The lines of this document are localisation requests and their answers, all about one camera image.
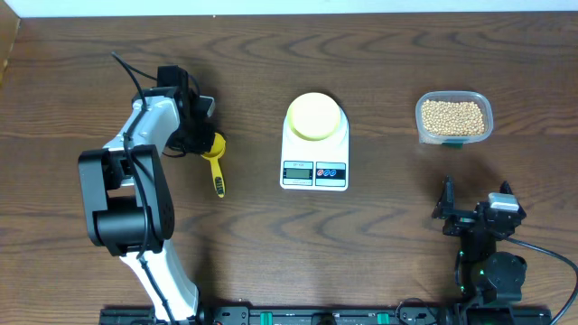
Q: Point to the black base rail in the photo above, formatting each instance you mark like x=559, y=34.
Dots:
x=410, y=314

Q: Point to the yellow measuring scoop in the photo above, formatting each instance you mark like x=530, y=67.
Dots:
x=216, y=151

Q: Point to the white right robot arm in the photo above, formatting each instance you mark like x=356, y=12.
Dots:
x=490, y=280

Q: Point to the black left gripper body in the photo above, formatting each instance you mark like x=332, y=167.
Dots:
x=195, y=140

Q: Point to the white digital kitchen scale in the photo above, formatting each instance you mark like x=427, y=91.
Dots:
x=316, y=165

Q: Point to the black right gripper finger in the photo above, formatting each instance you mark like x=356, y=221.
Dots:
x=505, y=188
x=445, y=205

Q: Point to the pale yellow bowl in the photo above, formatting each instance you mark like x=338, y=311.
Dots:
x=313, y=116

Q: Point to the soybeans in container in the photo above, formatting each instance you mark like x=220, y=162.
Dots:
x=452, y=118

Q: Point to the clear plastic container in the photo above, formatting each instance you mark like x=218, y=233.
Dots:
x=426, y=137

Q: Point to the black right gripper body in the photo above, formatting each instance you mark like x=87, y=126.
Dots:
x=460, y=222

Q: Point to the green tape strip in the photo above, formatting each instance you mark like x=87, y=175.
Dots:
x=453, y=145

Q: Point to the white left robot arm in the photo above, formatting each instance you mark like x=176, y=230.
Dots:
x=126, y=198

